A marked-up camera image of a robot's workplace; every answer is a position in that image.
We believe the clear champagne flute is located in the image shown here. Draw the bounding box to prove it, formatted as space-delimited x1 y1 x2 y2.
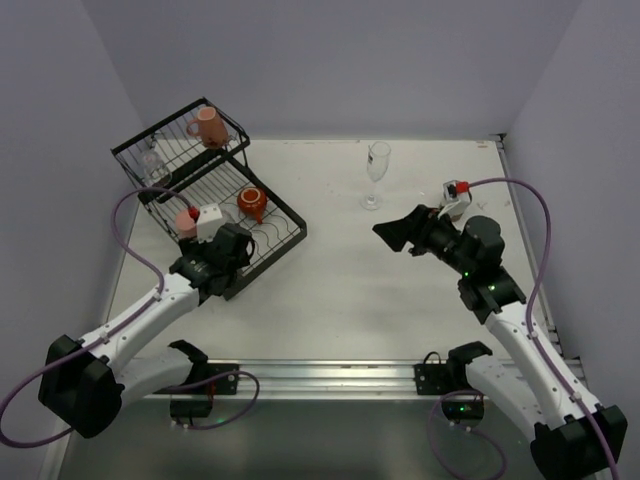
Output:
361 141 391 211

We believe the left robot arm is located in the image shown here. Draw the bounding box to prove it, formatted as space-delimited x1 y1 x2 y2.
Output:
38 223 255 438

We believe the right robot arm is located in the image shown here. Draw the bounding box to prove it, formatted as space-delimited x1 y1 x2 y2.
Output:
373 205 628 479

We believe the clear glass on upper rack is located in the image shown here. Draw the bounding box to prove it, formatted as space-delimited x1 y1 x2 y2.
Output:
141 150 172 188

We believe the orange ceramic cup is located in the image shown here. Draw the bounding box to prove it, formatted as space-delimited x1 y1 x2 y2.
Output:
236 187 268 224

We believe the pink plastic cup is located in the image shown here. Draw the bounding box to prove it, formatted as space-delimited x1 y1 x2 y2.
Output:
174 210 197 240

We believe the pink ceramic mug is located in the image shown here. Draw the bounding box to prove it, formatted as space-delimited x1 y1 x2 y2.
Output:
186 106 229 149

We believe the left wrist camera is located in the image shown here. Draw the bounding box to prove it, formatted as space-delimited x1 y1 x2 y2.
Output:
195 203 225 243

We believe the black wire dish rack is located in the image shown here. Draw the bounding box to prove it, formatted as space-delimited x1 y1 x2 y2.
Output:
111 97 307 296

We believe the aluminium mounting rail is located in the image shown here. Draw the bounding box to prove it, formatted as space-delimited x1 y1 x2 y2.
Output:
94 357 589 401

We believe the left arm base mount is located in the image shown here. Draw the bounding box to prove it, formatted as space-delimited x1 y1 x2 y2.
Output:
157 340 261 431

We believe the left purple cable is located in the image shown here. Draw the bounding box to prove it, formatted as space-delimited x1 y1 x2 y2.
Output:
0 187 201 446

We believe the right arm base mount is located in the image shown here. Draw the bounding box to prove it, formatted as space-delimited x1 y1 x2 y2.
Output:
413 341 493 427

